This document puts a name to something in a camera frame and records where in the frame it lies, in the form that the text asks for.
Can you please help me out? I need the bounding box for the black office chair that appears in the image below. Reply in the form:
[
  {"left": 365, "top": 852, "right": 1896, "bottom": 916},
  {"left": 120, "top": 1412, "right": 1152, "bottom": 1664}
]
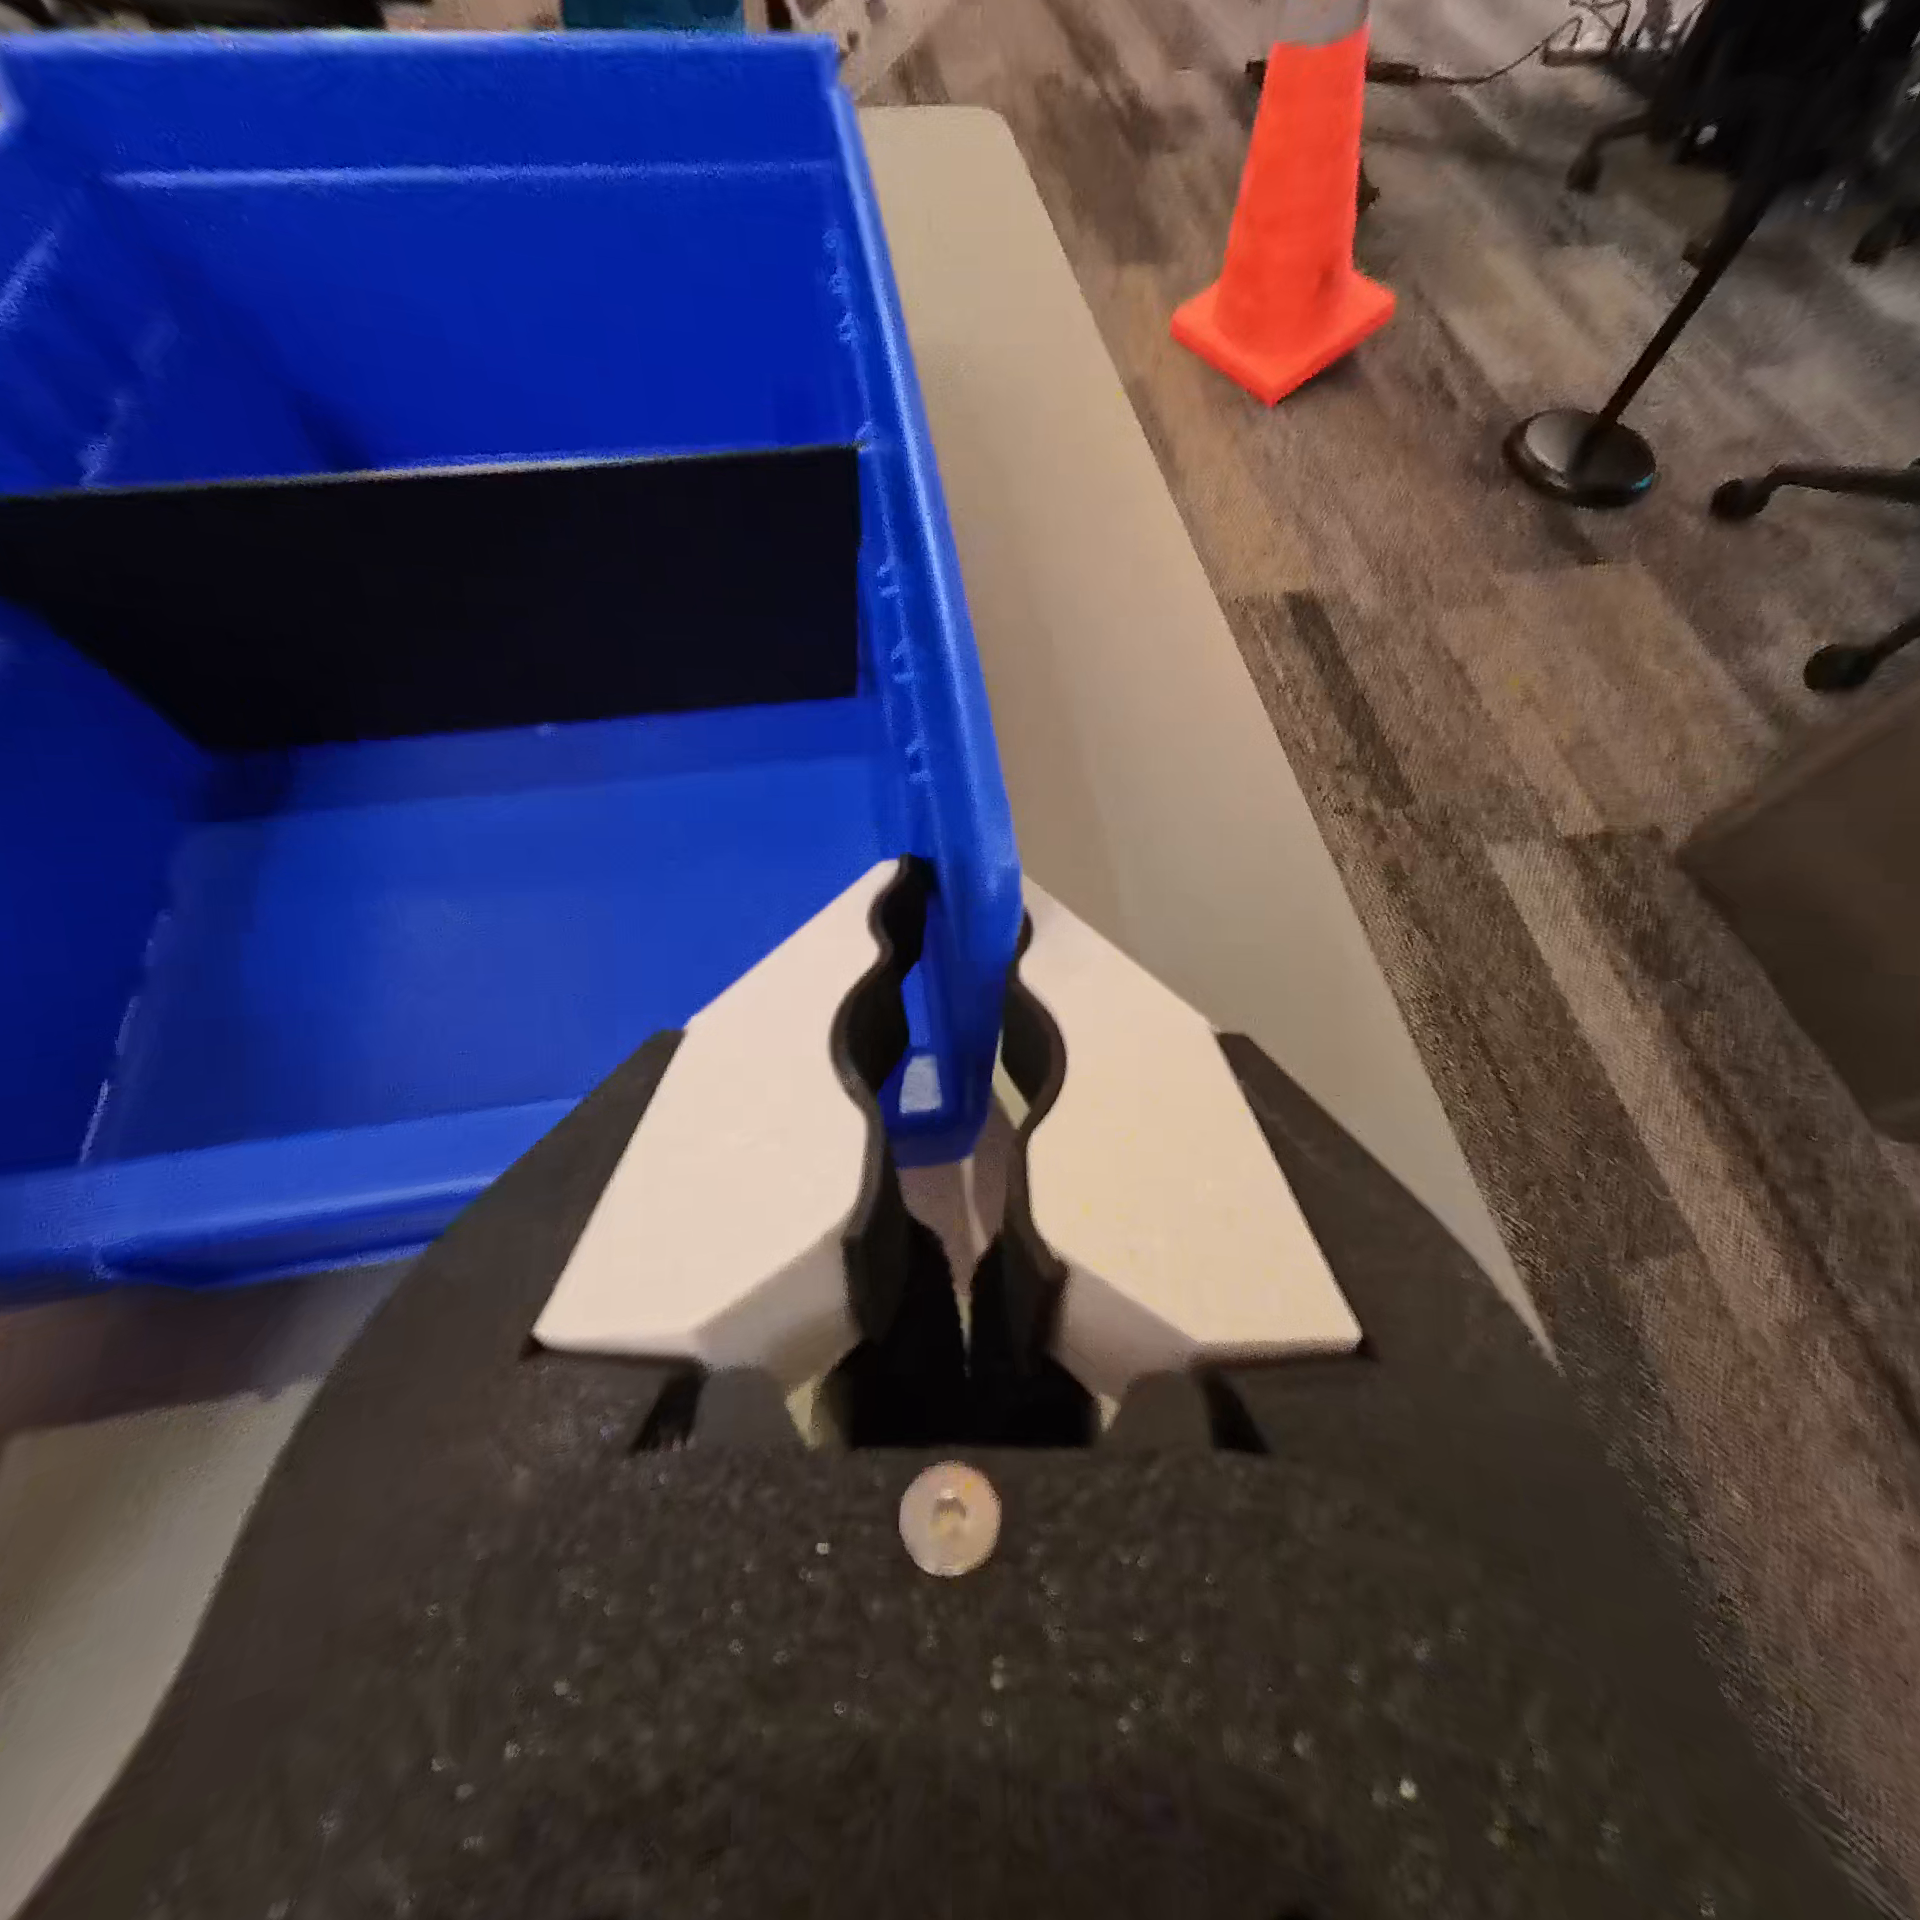
[{"left": 1711, "top": 453, "right": 1920, "bottom": 695}]

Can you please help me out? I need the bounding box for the black bin divider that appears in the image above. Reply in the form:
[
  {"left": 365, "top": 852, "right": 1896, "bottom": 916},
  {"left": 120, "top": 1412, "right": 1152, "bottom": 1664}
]
[{"left": 0, "top": 443, "right": 872, "bottom": 755}]

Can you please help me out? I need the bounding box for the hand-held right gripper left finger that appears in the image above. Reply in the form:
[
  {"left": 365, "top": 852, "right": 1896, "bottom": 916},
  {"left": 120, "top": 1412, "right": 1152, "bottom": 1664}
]
[{"left": 533, "top": 858, "right": 971, "bottom": 1450}]

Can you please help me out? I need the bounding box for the blue plastic bin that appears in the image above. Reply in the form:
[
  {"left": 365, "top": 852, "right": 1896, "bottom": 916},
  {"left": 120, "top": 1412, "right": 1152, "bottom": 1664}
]
[{"left": 0, "top": 30, "right": 1026, "bottom": 1304}]

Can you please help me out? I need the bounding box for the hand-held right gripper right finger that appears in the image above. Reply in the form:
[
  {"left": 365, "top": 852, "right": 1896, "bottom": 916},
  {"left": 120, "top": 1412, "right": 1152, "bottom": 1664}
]
[{"left": 967, "top": 905, "right": 1365, "bottom": 1433}]

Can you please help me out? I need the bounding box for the black round-base stand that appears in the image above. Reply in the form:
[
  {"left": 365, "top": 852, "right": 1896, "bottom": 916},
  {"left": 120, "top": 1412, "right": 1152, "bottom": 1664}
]
[{"left": 1502, "top": 142, "right": 1811, "bottom": 512}]

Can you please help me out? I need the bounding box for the orange traffic cone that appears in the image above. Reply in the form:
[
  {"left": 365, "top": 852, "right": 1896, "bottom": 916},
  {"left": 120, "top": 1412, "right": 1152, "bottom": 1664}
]
[{"left": 1171, "top": 0, "right": 1401, "bottom": 407}]

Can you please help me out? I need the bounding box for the grey furniture corner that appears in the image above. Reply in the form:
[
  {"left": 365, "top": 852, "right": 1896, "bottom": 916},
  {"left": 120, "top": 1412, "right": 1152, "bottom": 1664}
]
[{"left": 1677, "top": 682, "right": 1920, "bottom": 1145}]

